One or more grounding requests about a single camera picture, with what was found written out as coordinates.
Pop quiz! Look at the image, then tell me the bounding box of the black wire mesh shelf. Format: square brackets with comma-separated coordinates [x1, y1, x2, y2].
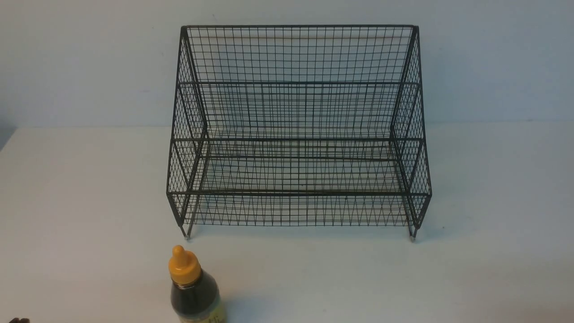
[166, 24, 432, 241]

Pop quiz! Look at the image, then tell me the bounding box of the dark sauce bottle yellow cap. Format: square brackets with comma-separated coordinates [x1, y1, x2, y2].
[168, 245, 228, 323]

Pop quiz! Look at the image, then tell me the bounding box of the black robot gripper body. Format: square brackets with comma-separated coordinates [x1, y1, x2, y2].
[9, 318, 30, 323]

